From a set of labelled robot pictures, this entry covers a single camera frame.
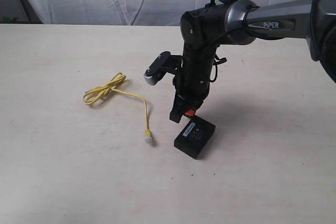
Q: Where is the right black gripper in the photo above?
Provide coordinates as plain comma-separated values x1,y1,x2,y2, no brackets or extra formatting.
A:
169,42,218,123

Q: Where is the small black box device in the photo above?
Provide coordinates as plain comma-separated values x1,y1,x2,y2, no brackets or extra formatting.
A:
174,116,216,159

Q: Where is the yellow ethernet cable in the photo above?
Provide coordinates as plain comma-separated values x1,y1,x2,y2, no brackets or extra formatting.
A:
83,71,153,144

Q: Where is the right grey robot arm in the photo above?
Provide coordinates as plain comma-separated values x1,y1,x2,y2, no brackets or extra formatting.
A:
170,0,335,122

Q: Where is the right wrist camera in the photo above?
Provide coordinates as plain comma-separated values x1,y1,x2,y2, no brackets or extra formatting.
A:
144,51,182,86

